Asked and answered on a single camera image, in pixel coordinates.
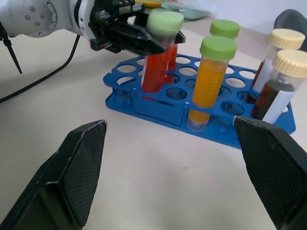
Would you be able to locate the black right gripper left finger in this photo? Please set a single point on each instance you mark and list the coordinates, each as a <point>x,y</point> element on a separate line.
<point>64,177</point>

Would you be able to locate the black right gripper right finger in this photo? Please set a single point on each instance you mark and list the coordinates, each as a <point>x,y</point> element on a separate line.
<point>275,172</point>

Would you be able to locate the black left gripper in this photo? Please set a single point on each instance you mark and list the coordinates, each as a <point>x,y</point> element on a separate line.
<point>103,28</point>

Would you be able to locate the red liquid tube green cap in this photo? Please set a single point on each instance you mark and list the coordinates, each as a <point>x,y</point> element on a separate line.
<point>153,74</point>
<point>173,58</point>

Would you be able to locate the brown liquid tube cream cap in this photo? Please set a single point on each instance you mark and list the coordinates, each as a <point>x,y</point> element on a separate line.
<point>268,95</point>
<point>285,38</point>

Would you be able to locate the yellow liquid tube green cap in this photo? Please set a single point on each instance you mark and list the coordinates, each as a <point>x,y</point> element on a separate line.
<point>211,83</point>
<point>224,28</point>

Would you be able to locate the blue tube rack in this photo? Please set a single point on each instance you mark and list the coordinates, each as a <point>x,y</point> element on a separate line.
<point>158,112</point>

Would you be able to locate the yellow flat object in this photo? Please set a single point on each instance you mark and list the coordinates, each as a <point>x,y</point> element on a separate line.
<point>151,3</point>

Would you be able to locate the pale green tray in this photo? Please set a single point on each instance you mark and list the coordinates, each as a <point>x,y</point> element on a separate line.
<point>192,10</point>

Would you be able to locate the grey office chair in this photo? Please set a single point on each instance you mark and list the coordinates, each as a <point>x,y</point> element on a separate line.
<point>292,19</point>

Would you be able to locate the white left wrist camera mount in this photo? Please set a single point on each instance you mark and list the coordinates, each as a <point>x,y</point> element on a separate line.
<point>84,24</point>

